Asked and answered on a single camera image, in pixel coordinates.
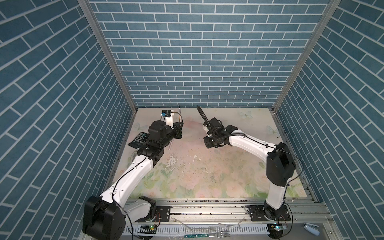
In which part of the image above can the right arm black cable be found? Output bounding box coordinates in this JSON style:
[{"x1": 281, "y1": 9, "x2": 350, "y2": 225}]
[{"x1": 196, "y1": 104, "x2": 220, "y2": 142}]

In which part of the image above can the brown pen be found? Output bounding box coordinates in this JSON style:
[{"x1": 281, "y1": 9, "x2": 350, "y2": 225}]
[{"x1": 178, "y1": 106, "x2": 183, "y2": 122}]

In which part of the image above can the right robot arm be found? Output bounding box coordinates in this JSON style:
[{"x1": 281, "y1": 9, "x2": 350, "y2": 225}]
[{"x1": 203, "y1": 118, "x2": 296, "y2": 221}]

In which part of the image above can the green handled fork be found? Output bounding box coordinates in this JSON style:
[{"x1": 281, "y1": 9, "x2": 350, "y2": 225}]
[{"x1": 184, "y1": 231, "x2": 231, "y2": 239}]

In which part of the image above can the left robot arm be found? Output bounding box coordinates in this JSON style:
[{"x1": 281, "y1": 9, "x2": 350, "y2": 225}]
[{"x1": 83, "y1": 117, "x2": 184, "y2": 240}]

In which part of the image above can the white blue stapler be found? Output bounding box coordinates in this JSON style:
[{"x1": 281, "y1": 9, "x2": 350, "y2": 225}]
[{"x1": 303, "y1": 223, "x2": 320, "y2": 236}]

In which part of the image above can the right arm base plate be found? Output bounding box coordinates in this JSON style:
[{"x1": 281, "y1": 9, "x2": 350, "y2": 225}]
[{"x1": 245, "y1": 204, "x2": 292, "y2": 222}]

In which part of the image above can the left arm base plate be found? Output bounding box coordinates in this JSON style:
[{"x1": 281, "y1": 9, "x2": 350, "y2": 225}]
[{"x1": 136, "y1": 206, "x2": 171, "y2": 224}]

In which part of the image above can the black calculator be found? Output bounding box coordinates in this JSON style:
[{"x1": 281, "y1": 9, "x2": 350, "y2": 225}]
[{"x1": 128, "y1": 132, "x2": 149, "y2": 149}]

